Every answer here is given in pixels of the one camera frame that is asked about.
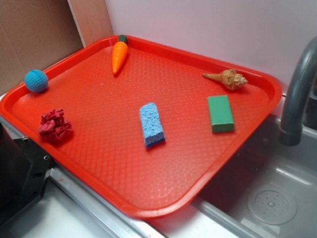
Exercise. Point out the brown cardboard panel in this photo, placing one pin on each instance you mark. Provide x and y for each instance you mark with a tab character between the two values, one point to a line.
35	34

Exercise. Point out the blue sponge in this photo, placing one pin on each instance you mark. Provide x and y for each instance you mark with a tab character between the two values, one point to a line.
152	129

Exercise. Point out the tan spiral seashell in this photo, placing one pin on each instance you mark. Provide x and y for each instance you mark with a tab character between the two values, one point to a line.
229	78

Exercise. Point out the crumpled red cloth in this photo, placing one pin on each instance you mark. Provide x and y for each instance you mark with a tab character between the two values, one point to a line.
54	127

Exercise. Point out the red plastic tray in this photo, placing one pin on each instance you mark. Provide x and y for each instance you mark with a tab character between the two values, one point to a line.
106	149

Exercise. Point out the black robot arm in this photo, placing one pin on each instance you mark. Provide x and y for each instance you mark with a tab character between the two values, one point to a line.
24	170

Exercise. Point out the grey faucet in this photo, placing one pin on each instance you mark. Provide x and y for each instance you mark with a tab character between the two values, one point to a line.
300	107

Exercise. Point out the blue textured ball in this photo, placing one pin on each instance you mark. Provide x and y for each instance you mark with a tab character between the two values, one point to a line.
36	81

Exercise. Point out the green wooden block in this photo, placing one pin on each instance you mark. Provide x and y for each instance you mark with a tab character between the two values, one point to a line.
220	114

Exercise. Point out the grey plastic sink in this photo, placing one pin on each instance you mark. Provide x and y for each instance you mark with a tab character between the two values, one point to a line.
266	190

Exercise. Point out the orange toy carrot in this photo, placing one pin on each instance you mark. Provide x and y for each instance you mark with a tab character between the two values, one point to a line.
119	53

